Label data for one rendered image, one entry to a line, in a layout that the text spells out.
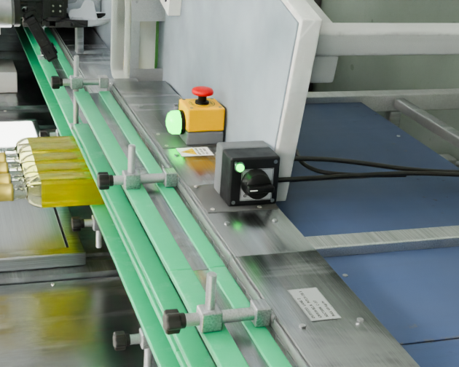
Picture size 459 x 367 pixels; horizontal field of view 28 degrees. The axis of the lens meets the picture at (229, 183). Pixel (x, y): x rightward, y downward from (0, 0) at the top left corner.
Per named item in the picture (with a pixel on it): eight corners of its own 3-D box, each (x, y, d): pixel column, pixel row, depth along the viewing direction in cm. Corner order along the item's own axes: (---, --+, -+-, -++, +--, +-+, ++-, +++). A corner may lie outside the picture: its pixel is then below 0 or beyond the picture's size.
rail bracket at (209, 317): (264, 313, 114) (159, 323, 110) (269, 260, 112) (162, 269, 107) (275, 329, 111) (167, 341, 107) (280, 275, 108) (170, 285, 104)
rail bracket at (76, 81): (105, 124, 210) (50, 127, 207) (106, 53, 204) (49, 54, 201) (108, 129, 208) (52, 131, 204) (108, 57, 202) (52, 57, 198)
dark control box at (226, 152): (262, 185, 150) (213, 188, 147) (266, 139, 147) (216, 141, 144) (280, 204, 143) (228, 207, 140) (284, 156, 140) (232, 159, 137)
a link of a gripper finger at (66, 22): (87, 22, 203) (47, 19, 202) (87, 28, 204) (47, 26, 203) (88, 17, 208) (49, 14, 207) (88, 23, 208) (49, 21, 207)
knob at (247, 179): (267, 194, 142) (275, 203, 139) (239, 196, 140) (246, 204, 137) (269, 167, 140) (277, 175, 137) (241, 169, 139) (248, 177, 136)
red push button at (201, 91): (188, 102, 169) (189, 84, 167) (209, 102, 170) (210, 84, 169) (194, 108, 165) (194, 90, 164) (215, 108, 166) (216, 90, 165)
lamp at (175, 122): (178, 129, 170) (163, 130, 169) (180, 106, 169) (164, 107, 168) (185, 137, 166) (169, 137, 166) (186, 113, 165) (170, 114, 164)
